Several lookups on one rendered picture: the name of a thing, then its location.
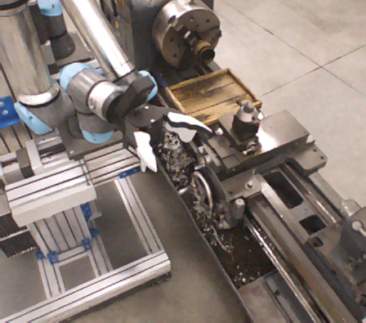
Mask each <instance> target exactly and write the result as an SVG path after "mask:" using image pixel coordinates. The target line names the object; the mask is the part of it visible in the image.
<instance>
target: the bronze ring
mask: <svg viewBox="0 0 366 323"><path fill-rule="evenodd" d="M192 53H193V56H194V57H195V58H197V59H198V60H199V61H202V62H203V63H204V64H208V63H210V62H211V61H212V60H213V58H214V56H215V52H214V51H213V49H212V47H211V43H210V42H209V41H207V40H203V41H202V40H199V42H198V43H197V44H196V45H195V46H194V47H193V52H192Z"/></svg>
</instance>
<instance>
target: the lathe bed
mask: <svg viewBox="0 0 366 323"><path fill-rule="evenodd" d="M218 70H221V68H220V66H219V65H218V64H217V63H216V62H215V61H214V60H212V61H211V62H210V63H208V64H204V63H203V62H201V63H199V64H197V65H195V66H192V67H190V69H189V70H185V71H182V72H180V73H178V72H177V71H176V69H175V68H174V67H173V66H172V65H170V64H168V63H164V64H163V70H157V69H156V67H152V70H151V71H149V73H150V75H151V76H153V78H154V80H155V82H156V83H157V87H158V91H157V94H156V97H157V98H158V99H159V100H160V101H161V102H162V105H163V107H167V108H172V109H175V110H178V109H177V108H176V107H175V106H174V104H173V103H172V101H171V100H170V98H169V97H168V96H167V95H166V92H165V88H166V87H169V86H172V85H175V84H177V83H181V82H184V81H187V80H189V79H194V78H197V77H199V76H202V75H205V74H211V73H213V72H216V71H218ZM210 129H211V130H212V134H206V133H201V132H196V133H195V134H194V136H193V138H192V140H191V141H189V142H188V143H189V144H190V145H191V146H192V148H193V149H194V151H195V153H196V154H197V153H198V147H200V146H203V145H207V144H208V140H211V139H213V138H214V137H218V136H217V135H219V134H222V133H223V132H222V131H221V129H220V128H219V127H218V126H217V125H215V126H212V127H210ZM197 134H198V135H197ZM315 174H316V175H315ZM254 176H255V177H256V179H257V180H258V181H259V183H260V184H261V186H262V190H261V192H262V197H261V200H260V201H257V202H256V200H254V202H253V203H252V204H251V205H250V206H247V205H246V204H245V206H244V211H243V216H242V217H241V218H242V219H243V221H244V222H245V224H246V225H247V227H248V229H249V230H250V231H251V233H252V234H253V235H254V236H255V237H256V240H257V242H258V243H259V245H260V246H261V248H262V249H263V250H264V251H265V253H267V255H268V256H269V258H270V260H271V261H272V262H273V264H274V266H275V268H276V269H277V270H278V271H279V273H280V274H281V276H282V277H283V278H284V279H285V281H286V282H287V284H288V285H289V286H290V287H291V290H292V292H293V293H294V294H295V295H296V297H297V299H298V300H299V301H300V302H301V304H302V305H303V307H304V308H305V309H306V310H307V313H308V315H309V316H310V317H311V318H312V320H313V321H314V323H359V322H358V321H357V320H356V319H355V318H354V317H353V315H352V314H350V312H349V311H348V310H347V308H346V307H345V305H344V303H343V302H342V301H341V300H340V298H338V296H337V295H336V294H335V292H334V291H333V290H332V288H331V287H330V286H329V284H328V282H327V281H326V280H325V279H324V278H323V277H322V275H321V274H320V273H319V271H318V270H317V269H316V267H315V266H314V265H313V264H312V261H311V260H309V258H308V257H307V256H306V254H305V253H304V251H303V250H302V249H301V247H302V246H303V245H304V243H305V242H306V240H307V239H308V238H309V236H308V235H310V234H311V235H312V234H314V233H316V232H317V231H319V230H321V229H323V228H325V227H329V226H331V225H332V224H333V223H335V222H337V221H339V220H341V219H343V218H344V217H343V216H342V215H341V214H340V213H339V212H338V211H337V208H338V207H339V206H340V200H339V199H342V200H343V198H342V197H341V196H337V195H339V194H338V193H337V192H336V191H335V190H334V189H333V187H332V186H330V185H329V184H328V183H327V182H326V181H325V180H324V179H323V178H322V177H321V176H320V173H319V172H316V173H312V174H311V176H310V175H309V176H306V175H303V174H301V172H300V171H299V170H298V169H297V168H295V167H294V166H293V164H291V163H289V162H283V163H281V164H279V165H277V166H274V167H273V168H268V169H266V170H264V171H261V172H259V173H257V174H255V175H254ZM313 176H314V177H313ZM315 179H316V180H315ZM324 181H325V182H324ZM304 184H305V185H304ZM271 185H273V186H271ZM303 185H304V186H303ZM308 185H310V186H308ZM272 187H273V188H272ZM330 190H331V191H330ZM275 191H277V192H276V194H275ZM281 192H282V193H281ZM272 194H273V195H272ZM326 194H327V195H326ZM283 195H284V196H283ZM266 196H267V197H266ZM273 197H274V198H273ZM334 198H335V199H334ZM317 200H318V201H317ZM285 201H286V202H287V203H284V202H285ZM320 201H321V203H320ZM334 201H335V202H337V203H335V202H334ZM261 202H264V203H261ZM266 204H267V205H269V206H268V207H267V205H266ZM292 204H293V206H292ZM308 205H309V206H308ZM262 206H264V207H262ZM290 208H291V209H290ZM293 208H294V209H293ZM281 209H282V210H281ZM306 209H307V210H308V211H307V210H306ZM273 213H274V214H273ZM288 219H289V220H288ZM284 220H286V221H284ZM292 222H294V223H296V222H297V223H296V224H294V223H292ZM295 231H297V232H295Z"/></svg>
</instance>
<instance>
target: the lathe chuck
mask: <svg viewBox="0 0 366 323"><path fill-rule="evenodd" d="M189 2H190V0H183V1H180V2H178V3H176V4H174V5H172V6H171V7H169V8H168V9H167V10H166V12H165V13H164V14H163V16H161V18H160V20H159V21H158V24H157V26H156V29H155V33H154V41H155V45H156V47H157V49H158V51H159V52H160V53H162V54H163V58H164V59H165V60H166V61H167V63H168V64H170V65H172V66H174V67H177V68H179V66H180V63H181V60H182V57H183V55H184V53H185V50H186V46H185V43H188V42H187V40H186V39H185V38H184V37H183V36H182V35H181V34H179V33H178V32H177V31H176V30H175V29H174V28H173V27H172V26H171V25H170V24H168V23H169V20H170V19H171V18H172V17H173V16H176V18H177V19H178V20H179V21H180V22H181V23H182V24H183V25H184V26H185V27H186V28H187V29H188V30H189V31H190V32H191V33H192V34H193V35H194V36H195V37H196V32H195V31H197V32H199V33H200V34H201V33H202V32H205V31H207V30H209V29H211V28H213V27H216V26H218V25H220V24H221V22H220V20H219V18H218V16H216V14H215V13H214V12H213V11H211V10H210V9H209V7H208V6H207V5H206V4H205V3H203V2H201V1H199V0H194V3H195V6H191V5H189V4H188V3H189ZM196 38H197V37H196ZM219 39H220V38H217V39H216V42H215V43H213V44H212V49H213V50H214V49H215V47H216V45H217V44H218V41H219ZM201 62H202V61H198V60H196V62H195V64H192V65H191V67H192V66H195V65H197V64H199V63H201Z"/></svg>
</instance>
